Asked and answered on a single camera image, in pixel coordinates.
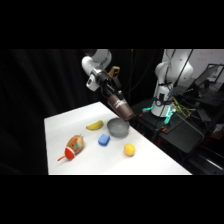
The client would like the dark monitor screen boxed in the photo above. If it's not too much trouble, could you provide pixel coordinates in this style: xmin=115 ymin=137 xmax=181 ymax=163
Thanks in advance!
xmin=194 ymin=63 xmax=224 ymax=90

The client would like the yellow banana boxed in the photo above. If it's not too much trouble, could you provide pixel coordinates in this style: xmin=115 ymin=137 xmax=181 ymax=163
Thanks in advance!
xmin=85 ymin=120 xmax=104 ymax=131

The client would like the yellow lemon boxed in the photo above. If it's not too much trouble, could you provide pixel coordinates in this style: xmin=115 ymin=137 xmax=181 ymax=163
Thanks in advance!
xmin=123 ymin=143 xmax=136 ymax=157

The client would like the black robot stand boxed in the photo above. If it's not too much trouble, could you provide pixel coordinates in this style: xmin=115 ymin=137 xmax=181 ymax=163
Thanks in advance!
xmin=129 ymin=97 xmax=207 ymax=155

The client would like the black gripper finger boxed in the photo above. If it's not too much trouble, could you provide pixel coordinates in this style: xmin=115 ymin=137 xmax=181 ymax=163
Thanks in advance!
xmin=114 ymin=82 xmax=126 ymax=100
xmin=106 ymin=87 xmax=117 ymax=102

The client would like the blue sponge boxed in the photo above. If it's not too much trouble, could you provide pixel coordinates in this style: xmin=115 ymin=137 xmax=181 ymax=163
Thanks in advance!
xmin=97 ymin=133 xmax=111 ymax=147

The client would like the wrist camera with yellow mount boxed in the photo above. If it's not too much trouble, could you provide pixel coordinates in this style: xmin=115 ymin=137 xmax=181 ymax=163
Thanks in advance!
xmin=107 ymin=65 xmax=121 ymax=81

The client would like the brown plush toy red cap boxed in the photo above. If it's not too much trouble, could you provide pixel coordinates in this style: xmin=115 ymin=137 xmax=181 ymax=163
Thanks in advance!
xmin=57 ymin=133 xmax=85 ymax=162

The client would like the grey bowl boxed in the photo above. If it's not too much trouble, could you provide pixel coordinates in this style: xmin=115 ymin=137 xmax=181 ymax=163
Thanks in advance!
xmin=106 ymin=117 xmax=131 ymax=138

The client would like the dark red cylinder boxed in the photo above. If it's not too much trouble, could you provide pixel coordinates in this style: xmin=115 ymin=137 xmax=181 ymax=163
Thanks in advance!
xmin=108 ymin=93 xmax=135 ymax=122

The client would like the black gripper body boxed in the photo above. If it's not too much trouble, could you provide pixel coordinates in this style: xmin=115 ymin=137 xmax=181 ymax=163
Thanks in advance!
xmin=96 ymin=71 xmax=118 ymax=96

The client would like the black curtain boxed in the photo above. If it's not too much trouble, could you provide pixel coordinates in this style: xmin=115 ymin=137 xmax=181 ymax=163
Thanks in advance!
xmin=0 ymin=49 xmax=165 ymax=176

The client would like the yellow green cable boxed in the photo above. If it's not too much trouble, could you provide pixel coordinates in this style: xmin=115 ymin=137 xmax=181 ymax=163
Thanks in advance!
xmin=172 ymin=102 xmax=193 ymax=119

